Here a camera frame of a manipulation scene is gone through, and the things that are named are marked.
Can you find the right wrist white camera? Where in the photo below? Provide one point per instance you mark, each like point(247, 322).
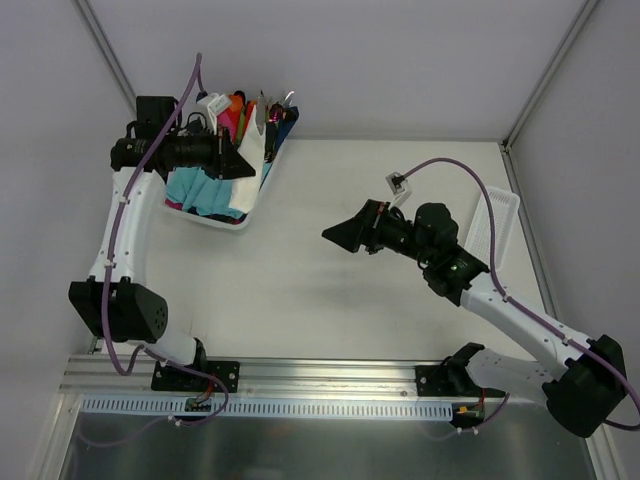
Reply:
point(400, 189)

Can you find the dark navy rolled napkin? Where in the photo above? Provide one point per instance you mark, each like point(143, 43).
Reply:
point(286, 124)

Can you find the white tray of rolled napkins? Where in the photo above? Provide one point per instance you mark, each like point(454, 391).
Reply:
point(274, 111)

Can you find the light blue rolled napkin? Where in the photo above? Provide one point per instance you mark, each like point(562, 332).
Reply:
point(192, 190)

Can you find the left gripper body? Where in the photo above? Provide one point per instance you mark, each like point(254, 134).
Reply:
point(220, 156)

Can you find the white paper napkin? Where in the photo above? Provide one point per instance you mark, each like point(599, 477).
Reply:
point(252, 149)

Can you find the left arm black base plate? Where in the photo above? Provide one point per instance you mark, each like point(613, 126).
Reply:
point(171, 379)

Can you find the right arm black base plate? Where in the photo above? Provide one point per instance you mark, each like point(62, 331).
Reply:
point(448, 380)

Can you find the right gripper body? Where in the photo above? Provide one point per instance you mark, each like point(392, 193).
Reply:
point(371, 227)

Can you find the white slotted cable duct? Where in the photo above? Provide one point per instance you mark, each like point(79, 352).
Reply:
point(270, 408)

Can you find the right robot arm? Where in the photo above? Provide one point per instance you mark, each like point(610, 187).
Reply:
point(580, 380)

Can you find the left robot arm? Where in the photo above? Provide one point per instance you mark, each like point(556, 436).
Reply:
point(114, 301)

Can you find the aluminium mounting rail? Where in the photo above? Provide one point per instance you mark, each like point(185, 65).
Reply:
point(263, 378)

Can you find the pink rolled napkin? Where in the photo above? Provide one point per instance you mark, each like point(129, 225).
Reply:
point(230, 119)

